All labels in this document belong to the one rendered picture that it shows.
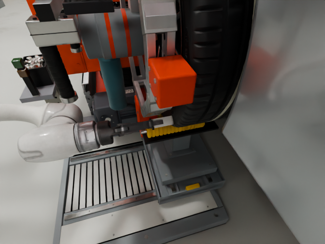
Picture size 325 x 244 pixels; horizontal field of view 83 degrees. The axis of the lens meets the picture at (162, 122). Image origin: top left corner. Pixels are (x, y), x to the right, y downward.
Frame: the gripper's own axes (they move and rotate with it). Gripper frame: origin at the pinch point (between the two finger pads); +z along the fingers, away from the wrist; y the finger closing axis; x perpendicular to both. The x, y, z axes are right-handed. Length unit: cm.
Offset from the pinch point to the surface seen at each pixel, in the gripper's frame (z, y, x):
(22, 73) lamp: -57, -44, 37
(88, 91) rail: -33, -74, 31
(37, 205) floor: -68, -58, -33
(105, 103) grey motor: -21, -50, 17
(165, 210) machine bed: 0, -35, -44
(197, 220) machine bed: 14, -28, -50
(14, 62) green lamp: -58, -40, 42
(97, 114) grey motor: -26, -50, 12
